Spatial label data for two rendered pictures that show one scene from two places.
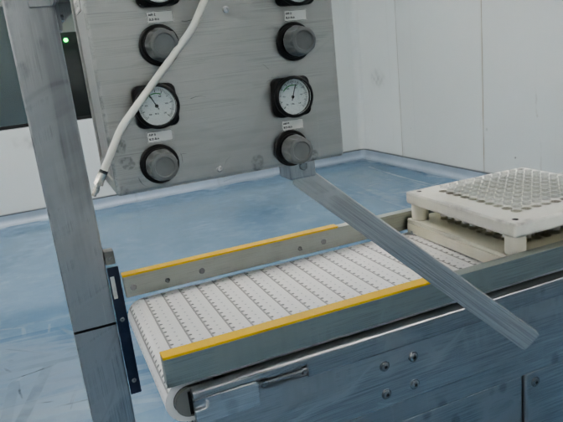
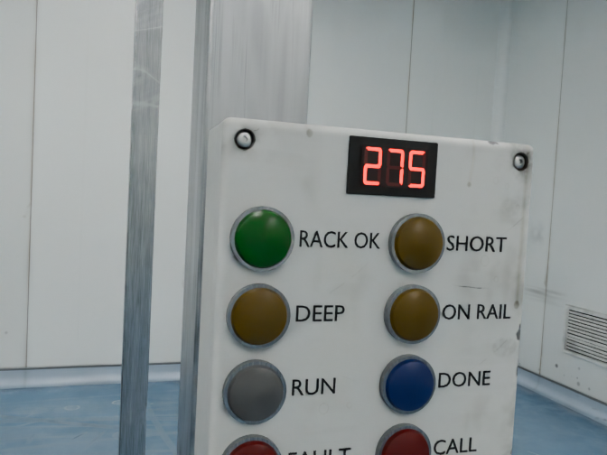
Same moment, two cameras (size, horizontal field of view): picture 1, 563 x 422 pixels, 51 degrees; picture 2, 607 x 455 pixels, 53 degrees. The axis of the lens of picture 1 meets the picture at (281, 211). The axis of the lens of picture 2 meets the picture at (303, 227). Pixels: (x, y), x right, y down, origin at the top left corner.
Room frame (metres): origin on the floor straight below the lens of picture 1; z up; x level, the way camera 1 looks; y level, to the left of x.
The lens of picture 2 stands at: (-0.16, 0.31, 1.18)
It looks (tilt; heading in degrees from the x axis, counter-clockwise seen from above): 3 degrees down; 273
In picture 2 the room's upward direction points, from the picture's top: 3 degrees clockwise
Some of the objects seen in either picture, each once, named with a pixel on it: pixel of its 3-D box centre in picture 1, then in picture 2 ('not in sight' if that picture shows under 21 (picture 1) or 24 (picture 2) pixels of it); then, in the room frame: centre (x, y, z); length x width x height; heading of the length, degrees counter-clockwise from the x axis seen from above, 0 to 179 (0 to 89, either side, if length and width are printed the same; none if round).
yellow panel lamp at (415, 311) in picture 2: not in sight; (414, 314); (-0.20, 0.00, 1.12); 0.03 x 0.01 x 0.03; 21
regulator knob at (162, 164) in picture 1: (161, 158); not in sight; (0.50, 0.10, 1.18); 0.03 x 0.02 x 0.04; 111
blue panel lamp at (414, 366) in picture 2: not in sight; (409, 385); (-0.20, 0.00, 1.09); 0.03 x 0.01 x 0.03; 21
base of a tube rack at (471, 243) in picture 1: (519, 226); not in sight; (0.87, -0.36, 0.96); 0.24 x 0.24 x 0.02; 21
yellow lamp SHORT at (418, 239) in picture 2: not in sight; (418, 243); (-0.20, 0.00, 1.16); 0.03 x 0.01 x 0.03; 21
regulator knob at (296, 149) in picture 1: (295, 144); not in sight; (0.54, -0.02, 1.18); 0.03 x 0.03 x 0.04; 21
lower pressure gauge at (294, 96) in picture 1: (291, 96); not in sight; (0.55, -0.02, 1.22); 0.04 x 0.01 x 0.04; 111
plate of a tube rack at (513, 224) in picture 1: (519, 197); not in sight; (0.87, -0.36, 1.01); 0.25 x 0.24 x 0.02; 21
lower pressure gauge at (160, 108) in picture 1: (156, 105); not in sight; (0.50, 0.09, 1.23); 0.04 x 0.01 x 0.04; 111
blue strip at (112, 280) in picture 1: (124, 331); not in sight; (0.79, 0.24, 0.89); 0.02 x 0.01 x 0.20; 111
